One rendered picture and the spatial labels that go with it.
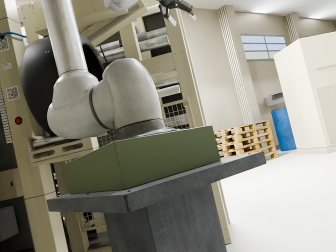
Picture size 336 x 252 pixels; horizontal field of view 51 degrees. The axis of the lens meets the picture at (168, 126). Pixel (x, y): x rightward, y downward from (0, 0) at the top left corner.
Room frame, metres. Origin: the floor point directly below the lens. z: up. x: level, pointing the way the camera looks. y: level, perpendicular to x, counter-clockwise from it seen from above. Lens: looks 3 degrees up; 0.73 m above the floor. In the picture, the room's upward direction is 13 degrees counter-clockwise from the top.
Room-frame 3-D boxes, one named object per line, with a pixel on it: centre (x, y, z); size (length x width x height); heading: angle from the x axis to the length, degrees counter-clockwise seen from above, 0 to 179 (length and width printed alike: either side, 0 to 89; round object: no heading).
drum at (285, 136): (8.33, -2.78, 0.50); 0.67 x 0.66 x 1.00; 39
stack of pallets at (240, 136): (7.10, -1.37, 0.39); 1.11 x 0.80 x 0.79; 129
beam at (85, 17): (2.30, 0.39, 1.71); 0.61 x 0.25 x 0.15; 81
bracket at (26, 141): (2.05, 0.73, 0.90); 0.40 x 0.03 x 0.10; 171
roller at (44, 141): (1.89, 0.57, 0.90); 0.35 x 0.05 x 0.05; 81
